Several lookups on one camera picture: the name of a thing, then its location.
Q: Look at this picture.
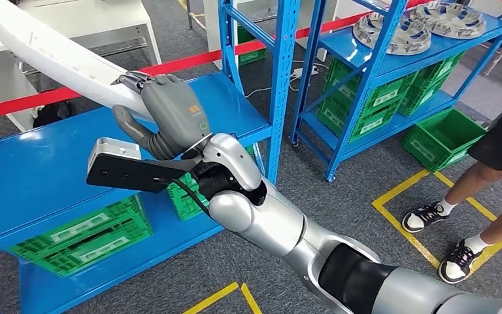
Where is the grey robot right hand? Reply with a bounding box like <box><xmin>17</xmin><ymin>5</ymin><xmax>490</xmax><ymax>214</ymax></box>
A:
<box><xmin>111</xmin><ymin>70</ymin><xmax>213</xmax><ymax>153</ymax></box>

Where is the long white curved panel part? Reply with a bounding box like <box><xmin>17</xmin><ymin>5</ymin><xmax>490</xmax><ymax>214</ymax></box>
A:
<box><xmin>0</xmin><ymin>0</ymin><xmax>153</xmax><ymax>121</ymax></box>

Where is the blue metal shelf rack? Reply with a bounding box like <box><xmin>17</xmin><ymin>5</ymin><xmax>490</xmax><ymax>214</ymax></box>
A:
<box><xmin>0</xmin><ymin>0</ymin><xmax>303</xmax><ymax>314</ymax></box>
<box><xmin>290</xmin><ymin>0</ymin><xmax>502</xmax><ymax>183</ymax></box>

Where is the red barrier belt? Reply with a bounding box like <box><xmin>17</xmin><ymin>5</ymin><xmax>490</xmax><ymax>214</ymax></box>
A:
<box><xmin>0</xmin><ymin>0</ymin><xmax>427</xmax><ymax>121</ymax></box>

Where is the white table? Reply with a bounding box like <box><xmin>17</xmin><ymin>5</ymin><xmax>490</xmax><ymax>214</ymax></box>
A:
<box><xmin>0</xmin><ymin>0</ymin><xmax>163</xmax><ymax>132</ymax></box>

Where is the black bag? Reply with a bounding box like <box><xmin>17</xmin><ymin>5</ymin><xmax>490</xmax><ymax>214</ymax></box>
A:
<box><xmin>33</xmin><ymin>100</ymin><xmax>77</xmax><ymax>129</ymax></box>

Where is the white power strip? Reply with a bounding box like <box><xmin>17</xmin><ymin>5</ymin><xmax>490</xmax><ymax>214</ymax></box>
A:
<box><xmin>292</xmin><ymin>65</ymin><xmax>320</xmax><ymax>82</ymax></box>

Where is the silver wheel cover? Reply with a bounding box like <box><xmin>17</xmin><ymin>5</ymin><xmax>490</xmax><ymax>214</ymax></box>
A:
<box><xmin>415</xmin><ymin>1</ymin><xmax>488</xmax><ymax>41</ymax></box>
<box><xmin>352</xmin><ymin>11</ymin><xmax>433</xmax><ymax>56</ymax></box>

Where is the open green plastic crate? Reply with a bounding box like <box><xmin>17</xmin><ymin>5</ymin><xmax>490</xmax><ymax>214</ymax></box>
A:
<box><xmin>401</xmin><ymin>108</ymin><xmax>489</xmax><ymax>174</ymax></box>

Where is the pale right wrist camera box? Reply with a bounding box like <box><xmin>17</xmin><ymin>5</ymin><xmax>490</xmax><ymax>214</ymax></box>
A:
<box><xmin>87</xmin><ymin>137</ymin><xmax>142</xmax><ymax>174</ymax></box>

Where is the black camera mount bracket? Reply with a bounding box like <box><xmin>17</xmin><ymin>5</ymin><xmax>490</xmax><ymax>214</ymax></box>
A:
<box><xmin>85</xmin><ymin>154</ymin><xmax>203</xmax><ymax>195</ymax></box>

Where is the white cable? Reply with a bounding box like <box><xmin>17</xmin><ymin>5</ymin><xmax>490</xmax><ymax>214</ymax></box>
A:
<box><xmin>244</xmin><ymin>77</ymin><xmax>300</xmax><ymax>99</ymax></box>

